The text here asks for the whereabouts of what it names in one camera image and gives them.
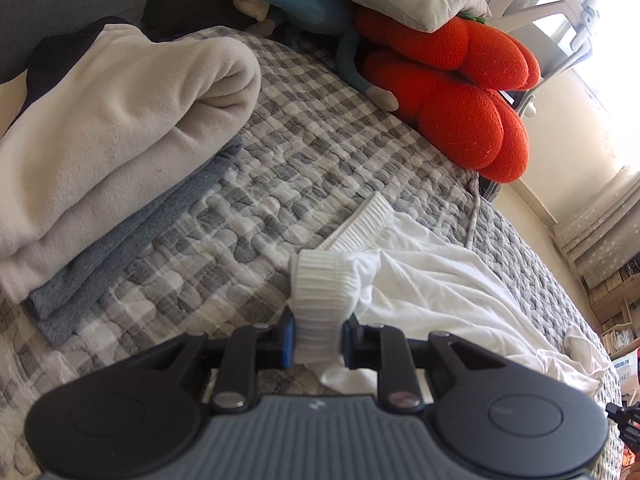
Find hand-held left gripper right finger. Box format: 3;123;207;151
341;312;501;411

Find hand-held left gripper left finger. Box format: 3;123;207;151
150;312;301;411

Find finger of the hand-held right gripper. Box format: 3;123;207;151
606;402;640;445

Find white pants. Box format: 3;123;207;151
287;192;613;393

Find white box with items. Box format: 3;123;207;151
611;347;640;391

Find wooden shelf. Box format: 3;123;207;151
582;260;640;361

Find blue-grey folded towel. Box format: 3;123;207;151
25;135;243;348

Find beige star curtain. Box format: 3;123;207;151
552;165;640;288

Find red knit cushion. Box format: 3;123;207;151
355;7;542;183

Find beige fleece blanket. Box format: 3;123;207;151
0;22;262;306

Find dark navy cloth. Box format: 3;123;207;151
25;16;133;111

